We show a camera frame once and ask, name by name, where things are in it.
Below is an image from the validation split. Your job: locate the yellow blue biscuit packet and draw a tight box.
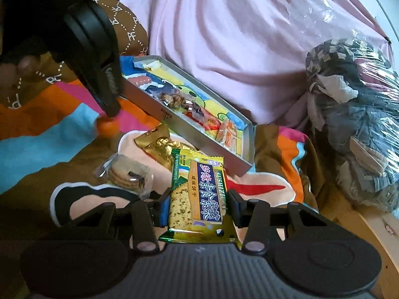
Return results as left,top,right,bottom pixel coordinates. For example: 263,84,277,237
159,149,241,248

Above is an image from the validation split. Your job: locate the clear round biscuit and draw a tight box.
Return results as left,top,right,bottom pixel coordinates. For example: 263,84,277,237
93,152,154,199

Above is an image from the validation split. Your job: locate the gold foil snack packet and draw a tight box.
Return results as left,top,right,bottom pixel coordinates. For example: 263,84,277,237
134,124,196,171

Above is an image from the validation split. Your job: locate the small orange fruit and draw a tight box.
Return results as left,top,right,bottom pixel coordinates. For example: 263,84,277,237
95,115,120,139

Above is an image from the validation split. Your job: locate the dark dried meat packet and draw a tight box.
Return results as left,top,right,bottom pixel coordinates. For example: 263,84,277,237
183,99,205,121

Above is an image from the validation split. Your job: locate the pink sausage pack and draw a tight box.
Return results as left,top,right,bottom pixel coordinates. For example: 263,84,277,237
127,75,152,89

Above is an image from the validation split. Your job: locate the orange white snack packet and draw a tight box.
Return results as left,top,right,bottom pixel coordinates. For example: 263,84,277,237
216,118,241,154

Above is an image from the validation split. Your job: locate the brown patterned pillow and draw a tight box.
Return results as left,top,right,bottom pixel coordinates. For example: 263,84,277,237
0,0,150,113

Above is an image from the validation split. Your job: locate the grey cardboard box tray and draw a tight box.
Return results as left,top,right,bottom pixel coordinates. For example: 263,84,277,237
120,56,254,176

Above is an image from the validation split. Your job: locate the red snack packet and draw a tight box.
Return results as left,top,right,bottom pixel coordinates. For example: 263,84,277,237
185,112,221,131

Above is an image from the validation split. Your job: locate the brown candy packet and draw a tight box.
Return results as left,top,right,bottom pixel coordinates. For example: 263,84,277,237
160,93,187,109

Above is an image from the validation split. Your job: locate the colourful cartoon blanket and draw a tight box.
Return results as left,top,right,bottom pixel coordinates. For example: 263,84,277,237
0,79,322,256

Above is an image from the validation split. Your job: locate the clear bag of clothes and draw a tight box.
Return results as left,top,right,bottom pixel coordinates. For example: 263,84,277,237
306,38,398,215

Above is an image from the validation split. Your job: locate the pink bed sheet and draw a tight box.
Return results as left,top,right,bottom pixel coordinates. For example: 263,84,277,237
120,0,392,131

